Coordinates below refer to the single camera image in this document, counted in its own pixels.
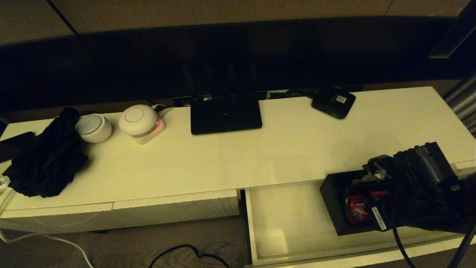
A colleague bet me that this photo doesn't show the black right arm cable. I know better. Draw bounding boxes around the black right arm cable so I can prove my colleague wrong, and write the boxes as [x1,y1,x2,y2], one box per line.
[390,220,416,268]

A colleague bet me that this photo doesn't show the black router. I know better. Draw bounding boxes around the black router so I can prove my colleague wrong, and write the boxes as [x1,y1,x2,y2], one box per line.
[182,64,263,136]

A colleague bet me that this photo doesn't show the black floor cable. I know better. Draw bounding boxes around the black floor cable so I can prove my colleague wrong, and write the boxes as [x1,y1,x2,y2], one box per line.
[149,245,232,268]

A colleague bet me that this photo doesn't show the white pull-out drawer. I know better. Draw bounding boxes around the white pull-out drawer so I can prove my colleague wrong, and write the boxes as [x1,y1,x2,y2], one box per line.
[242,164,476,268]

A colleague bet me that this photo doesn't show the black television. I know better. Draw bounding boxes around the black television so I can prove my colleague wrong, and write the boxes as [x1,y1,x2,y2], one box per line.
[0,17,476,112]

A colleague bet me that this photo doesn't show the red snack packet white print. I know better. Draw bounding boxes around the red snack packet white print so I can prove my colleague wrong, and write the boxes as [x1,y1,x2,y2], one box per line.
[346,195,371,225]

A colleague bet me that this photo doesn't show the black set-top box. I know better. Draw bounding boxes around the black set-top box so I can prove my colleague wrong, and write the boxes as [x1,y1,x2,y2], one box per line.
[311,87,356,120]

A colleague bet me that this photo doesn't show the black crumpled cloth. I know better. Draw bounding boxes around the black crumpled cloth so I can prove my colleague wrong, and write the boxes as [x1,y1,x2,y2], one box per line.
[2,107,89,198]

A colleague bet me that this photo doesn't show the dark angled frame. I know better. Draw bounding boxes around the dark angled frame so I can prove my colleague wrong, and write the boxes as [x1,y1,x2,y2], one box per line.
[416,0,476,80]

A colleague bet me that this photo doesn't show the black flat case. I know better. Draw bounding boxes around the black flat case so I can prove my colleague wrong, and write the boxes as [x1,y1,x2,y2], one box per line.
[0,132,36,163]

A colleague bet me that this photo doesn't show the pink white charging base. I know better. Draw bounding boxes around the pink white charging base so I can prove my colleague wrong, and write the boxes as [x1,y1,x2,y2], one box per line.
[131,118,166,145]

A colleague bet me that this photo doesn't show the silver vertical tubes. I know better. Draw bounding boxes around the silver vertical tubes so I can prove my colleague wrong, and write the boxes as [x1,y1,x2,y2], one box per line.
[443,74,476,138]

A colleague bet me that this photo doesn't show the white TV cabinet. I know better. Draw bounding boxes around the white TV cabinet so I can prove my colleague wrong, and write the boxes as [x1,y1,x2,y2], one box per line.
[0,86,476,235]

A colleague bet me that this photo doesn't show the large white round device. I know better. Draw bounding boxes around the large white round device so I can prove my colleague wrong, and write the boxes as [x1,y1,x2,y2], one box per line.
[119,105,159,137]

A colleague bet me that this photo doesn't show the thick white cable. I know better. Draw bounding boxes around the thick white cable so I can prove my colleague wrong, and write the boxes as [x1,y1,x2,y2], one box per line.
[0,188,93,268]

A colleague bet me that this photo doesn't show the black organizer box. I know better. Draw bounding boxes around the black organizer box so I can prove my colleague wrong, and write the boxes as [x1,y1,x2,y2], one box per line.
[319,169,396,236]

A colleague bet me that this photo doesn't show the small white round speaker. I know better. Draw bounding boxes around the small white round speaker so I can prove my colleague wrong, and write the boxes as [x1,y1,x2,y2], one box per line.
[75,114,112,144]

